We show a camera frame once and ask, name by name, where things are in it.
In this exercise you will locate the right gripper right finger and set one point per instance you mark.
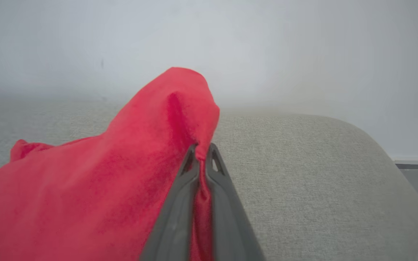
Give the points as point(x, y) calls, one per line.
point(230, 224)

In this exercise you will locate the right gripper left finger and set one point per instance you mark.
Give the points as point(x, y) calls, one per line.
point(176, 217)

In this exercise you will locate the red jersey with white trim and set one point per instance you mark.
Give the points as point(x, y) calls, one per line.
point(85, 188)

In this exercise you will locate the grey fabric sofa cushion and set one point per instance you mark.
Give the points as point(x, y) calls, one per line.
point(321, 188)

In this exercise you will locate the white and black baseboard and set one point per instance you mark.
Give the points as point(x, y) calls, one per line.
point(417, 164)

